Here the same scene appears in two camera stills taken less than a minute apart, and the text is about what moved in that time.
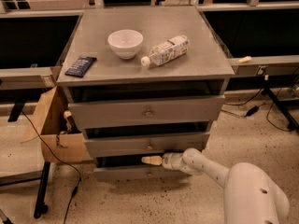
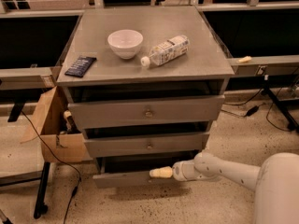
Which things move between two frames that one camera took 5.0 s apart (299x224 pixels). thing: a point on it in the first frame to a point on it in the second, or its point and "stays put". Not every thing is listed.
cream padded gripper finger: (155, 160) to (162, 172)
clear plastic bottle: (167, 50) stays put
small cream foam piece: (245, 60) stays put
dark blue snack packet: (80, 66) stays put
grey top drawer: (200, 107) stays put
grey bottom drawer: (128, 167) to (142, 179)
